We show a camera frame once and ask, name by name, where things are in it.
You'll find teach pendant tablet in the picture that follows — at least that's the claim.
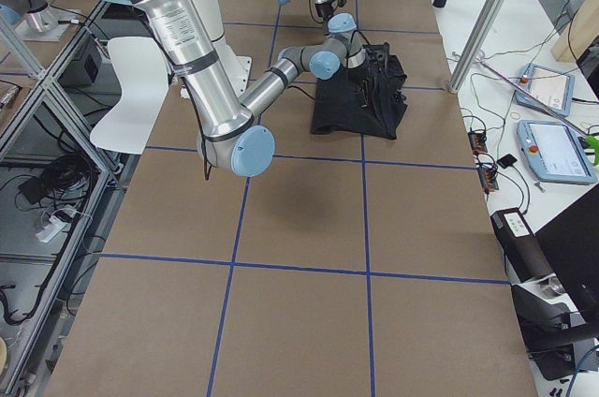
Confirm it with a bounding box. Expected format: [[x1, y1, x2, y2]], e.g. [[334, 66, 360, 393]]
[[514, 64, 575, 116], [517, 120, 597, 184]]

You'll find brown paper table cover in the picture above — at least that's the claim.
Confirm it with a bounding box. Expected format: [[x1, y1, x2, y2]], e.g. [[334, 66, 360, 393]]
[[46, 0, 536, 396]]

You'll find aluminium frame post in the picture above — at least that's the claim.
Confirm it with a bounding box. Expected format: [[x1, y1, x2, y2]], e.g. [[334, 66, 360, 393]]
[[447, 0, 504, 94]]

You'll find white power strip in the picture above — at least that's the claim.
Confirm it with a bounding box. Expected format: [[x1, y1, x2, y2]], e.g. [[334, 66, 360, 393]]
[[36, 211, 73, 243]]

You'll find far teach pendant tablet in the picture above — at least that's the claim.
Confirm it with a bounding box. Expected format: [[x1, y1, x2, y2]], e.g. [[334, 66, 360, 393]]
[[514, 64, 575, 116]]

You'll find black graphic t-shirt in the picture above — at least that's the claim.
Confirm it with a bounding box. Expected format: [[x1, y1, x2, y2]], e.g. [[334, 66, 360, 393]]
[[311, 44, 407, 140]]

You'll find orange circuit board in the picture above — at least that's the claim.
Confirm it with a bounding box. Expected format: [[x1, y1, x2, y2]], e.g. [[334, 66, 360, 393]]
[[467, 131, 489, 154], [477, 165, 499, 194]]

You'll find black label box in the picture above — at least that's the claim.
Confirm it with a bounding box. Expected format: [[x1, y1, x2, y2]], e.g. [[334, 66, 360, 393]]
[[490, 208, 553, 282]]

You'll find near teach pendant tablet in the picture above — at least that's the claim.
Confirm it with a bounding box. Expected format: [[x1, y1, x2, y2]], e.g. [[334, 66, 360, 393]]
[[517, 120, 597, 184]]

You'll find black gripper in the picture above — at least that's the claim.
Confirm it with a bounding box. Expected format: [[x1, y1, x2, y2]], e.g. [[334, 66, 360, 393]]
[[359, 43, 388, 77], [313, 0, 347, 22]]

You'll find black monitor with stand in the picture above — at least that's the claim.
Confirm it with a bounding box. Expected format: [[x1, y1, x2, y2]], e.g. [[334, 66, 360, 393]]
[[512, 187, 598, 380]]

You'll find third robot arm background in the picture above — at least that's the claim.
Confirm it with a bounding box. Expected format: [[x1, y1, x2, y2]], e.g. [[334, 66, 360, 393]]
[[1, 0, 69, 42]]

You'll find white plastic chair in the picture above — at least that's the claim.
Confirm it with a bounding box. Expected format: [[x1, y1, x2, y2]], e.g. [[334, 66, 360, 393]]
[[90, 37, 168, 154]]

